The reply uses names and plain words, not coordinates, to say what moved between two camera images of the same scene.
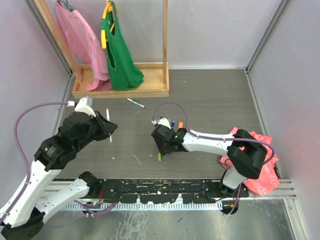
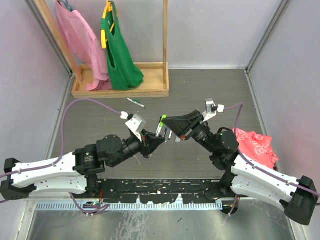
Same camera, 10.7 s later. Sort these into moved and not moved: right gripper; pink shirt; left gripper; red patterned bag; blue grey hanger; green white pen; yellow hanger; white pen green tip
Moved: right gripper; white pen green tip; left gripper; red patterned bag
Not moved: yellow hanger; blue grey hanger; green white pen; pink shirt
